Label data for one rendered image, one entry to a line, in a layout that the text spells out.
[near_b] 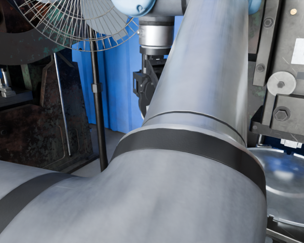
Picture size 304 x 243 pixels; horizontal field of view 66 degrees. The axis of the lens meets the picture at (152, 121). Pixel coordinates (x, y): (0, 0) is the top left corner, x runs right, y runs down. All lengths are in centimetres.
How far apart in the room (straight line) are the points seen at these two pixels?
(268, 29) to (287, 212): 36
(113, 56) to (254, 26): 200
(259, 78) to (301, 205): 27
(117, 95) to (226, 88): 237
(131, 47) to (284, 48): 183
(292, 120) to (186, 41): 42
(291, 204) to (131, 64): 197
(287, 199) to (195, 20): 44
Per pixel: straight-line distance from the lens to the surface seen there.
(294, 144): 71
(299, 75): 60
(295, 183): 63
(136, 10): 38
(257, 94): 88
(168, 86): 17
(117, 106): 256
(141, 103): 52
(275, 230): 50
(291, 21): 59
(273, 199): 57
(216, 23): 23
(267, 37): 56
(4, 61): 146
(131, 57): 230
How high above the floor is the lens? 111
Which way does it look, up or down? 22 degrees down
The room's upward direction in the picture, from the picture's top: straight up
